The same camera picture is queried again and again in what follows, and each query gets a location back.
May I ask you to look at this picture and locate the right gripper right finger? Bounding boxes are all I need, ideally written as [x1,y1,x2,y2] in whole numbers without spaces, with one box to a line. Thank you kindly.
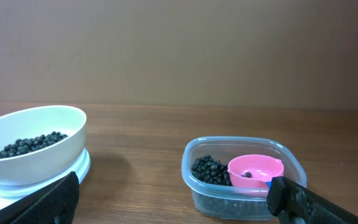
[267,177,358,224]

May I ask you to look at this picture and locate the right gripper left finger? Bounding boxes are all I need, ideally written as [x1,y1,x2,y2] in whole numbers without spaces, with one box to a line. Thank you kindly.
[0,171,80,224]

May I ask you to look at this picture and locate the pink scoop with blue handle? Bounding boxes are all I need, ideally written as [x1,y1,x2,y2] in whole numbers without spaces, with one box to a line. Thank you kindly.
[227,154,285,188]

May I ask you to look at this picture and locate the black beans in scoop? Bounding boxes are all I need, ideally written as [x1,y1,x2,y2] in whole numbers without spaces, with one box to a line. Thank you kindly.
[242,172,252,178]

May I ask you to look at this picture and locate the white digital kitchen scale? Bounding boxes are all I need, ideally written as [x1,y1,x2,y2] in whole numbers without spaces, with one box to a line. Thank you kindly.
[0,148,91,210]

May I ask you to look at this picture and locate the white bowl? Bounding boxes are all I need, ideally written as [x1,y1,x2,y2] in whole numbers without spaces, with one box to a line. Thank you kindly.
[0,105,87,185]

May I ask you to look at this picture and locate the black beans in bowl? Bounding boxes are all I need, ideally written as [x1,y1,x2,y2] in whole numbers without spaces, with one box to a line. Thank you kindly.
[0,131,68,159]

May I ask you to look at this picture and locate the clear plastic container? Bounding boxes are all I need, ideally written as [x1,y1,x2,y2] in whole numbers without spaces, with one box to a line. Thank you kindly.
[181,136,307,220]

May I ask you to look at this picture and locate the black beans in container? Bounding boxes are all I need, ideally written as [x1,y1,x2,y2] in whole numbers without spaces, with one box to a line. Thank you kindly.
[190,154,232,186]

